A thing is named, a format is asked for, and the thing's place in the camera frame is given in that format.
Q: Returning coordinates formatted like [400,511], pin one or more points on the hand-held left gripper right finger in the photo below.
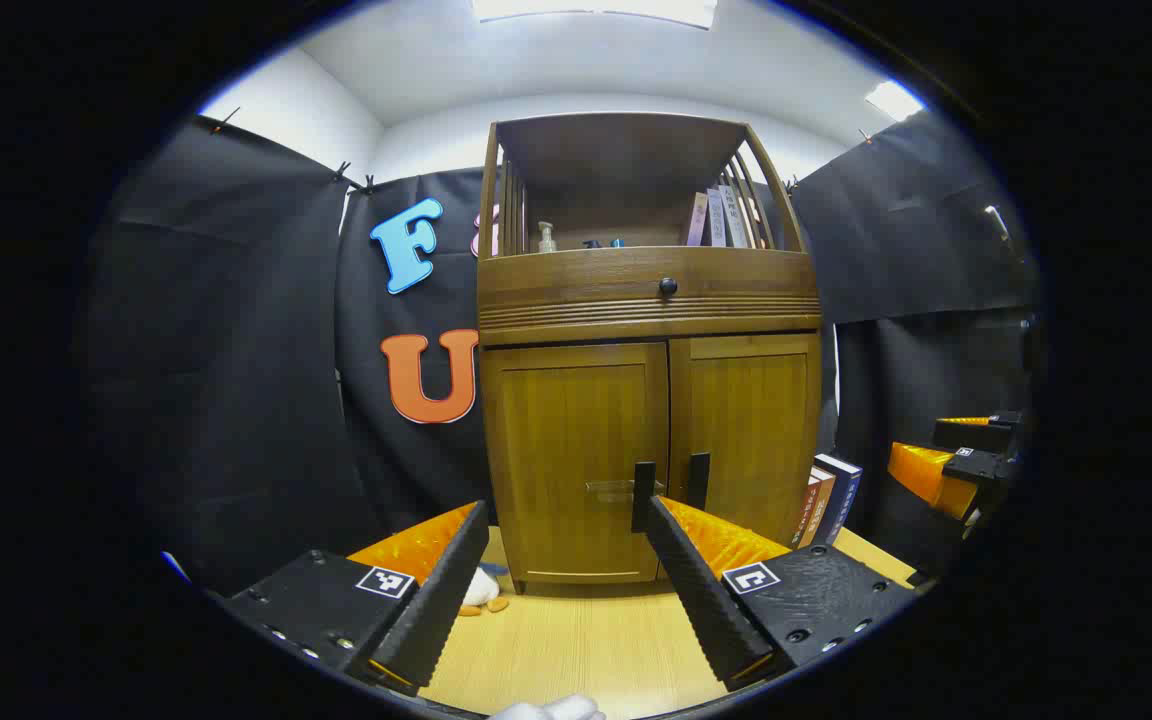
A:
[701,600]

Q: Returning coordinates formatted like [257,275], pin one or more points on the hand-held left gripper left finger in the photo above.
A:
[436,600]

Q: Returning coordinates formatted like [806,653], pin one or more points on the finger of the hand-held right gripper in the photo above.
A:
[926,475]
[976,435]

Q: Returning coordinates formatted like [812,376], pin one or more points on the wooden shoe cabinet door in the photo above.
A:
[756,430]
[566,450]

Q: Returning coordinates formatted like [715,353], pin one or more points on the wooden double-door shoe cabinet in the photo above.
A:
[626,150]

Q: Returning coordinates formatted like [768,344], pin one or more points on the penguin plush toy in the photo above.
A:
[481,590]

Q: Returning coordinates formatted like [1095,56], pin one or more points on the dark blue book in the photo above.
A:
[841,495]

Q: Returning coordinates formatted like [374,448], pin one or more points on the orange book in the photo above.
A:
[814,510]

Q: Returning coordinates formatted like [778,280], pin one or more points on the black backdrop cloth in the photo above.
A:
[236,350]

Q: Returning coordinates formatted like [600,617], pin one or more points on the white book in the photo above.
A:
[734,215]

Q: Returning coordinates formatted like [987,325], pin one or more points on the grey book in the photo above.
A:
[716,220]

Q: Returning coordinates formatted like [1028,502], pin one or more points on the wooden drawer with black knob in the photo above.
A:
[576,290]

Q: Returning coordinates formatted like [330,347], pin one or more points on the pink book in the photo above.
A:
[698,222]

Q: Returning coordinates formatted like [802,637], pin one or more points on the small ceiling light panel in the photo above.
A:
[894,100]

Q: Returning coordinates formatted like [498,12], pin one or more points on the clear pump bottle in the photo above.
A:
[547,242]

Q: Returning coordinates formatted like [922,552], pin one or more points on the long ceiling light panel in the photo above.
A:
[596,8]

